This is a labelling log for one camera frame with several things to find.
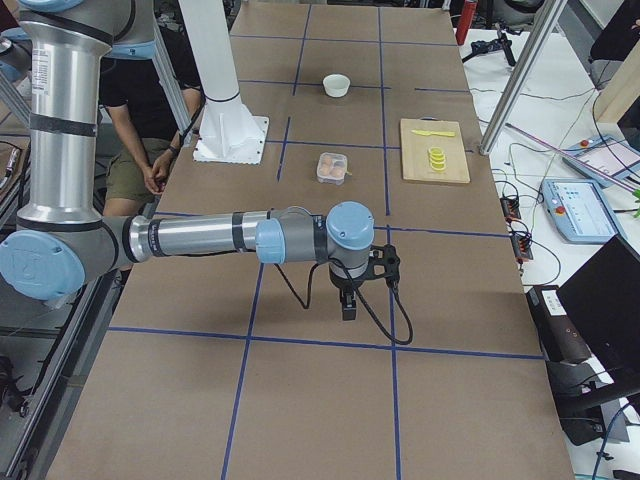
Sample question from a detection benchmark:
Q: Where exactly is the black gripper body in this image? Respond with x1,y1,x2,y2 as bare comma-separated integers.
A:
329,262,366,306

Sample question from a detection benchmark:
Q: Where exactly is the clear plastic egg box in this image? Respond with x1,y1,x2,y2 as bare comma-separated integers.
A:
316,152,350,185

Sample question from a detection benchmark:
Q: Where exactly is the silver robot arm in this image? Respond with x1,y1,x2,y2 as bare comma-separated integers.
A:
1,1,376,301

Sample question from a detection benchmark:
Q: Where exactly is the wooden cutting board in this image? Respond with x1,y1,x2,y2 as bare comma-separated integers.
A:
400,118,470,184

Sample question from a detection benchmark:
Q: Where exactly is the yellow plastic knife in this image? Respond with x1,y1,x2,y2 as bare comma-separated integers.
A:
411,129,456,138

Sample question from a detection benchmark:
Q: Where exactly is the white ceramic bowl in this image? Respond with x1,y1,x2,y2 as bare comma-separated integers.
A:
322,73,351,98

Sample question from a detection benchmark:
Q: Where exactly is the black computer tower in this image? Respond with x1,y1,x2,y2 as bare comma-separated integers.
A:
526,285,591,365

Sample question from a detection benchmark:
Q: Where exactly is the blue teach pendant near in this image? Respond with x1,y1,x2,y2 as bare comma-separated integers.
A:
541,178,625,244

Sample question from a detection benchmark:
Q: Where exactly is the blue teach pendant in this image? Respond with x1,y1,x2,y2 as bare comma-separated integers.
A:
563,134,639,188
541,178,625,244

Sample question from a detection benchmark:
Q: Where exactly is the seated person in black shirt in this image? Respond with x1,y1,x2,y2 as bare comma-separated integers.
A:
99,58,181,216

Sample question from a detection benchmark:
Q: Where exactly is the blue teach pendant far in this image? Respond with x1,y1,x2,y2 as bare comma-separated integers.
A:
563,134,639,188

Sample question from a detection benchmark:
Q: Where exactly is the red cylinder bottle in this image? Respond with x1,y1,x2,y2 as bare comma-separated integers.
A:
456,0,477,36

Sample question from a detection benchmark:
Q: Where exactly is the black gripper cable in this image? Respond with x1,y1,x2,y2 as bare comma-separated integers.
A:
272,262,415,346

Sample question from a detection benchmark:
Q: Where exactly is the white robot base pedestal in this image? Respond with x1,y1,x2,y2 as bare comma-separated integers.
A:
179,0,269,165

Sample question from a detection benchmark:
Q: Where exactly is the aluminium frame post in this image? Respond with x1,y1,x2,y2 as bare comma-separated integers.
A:
479,0,567,155

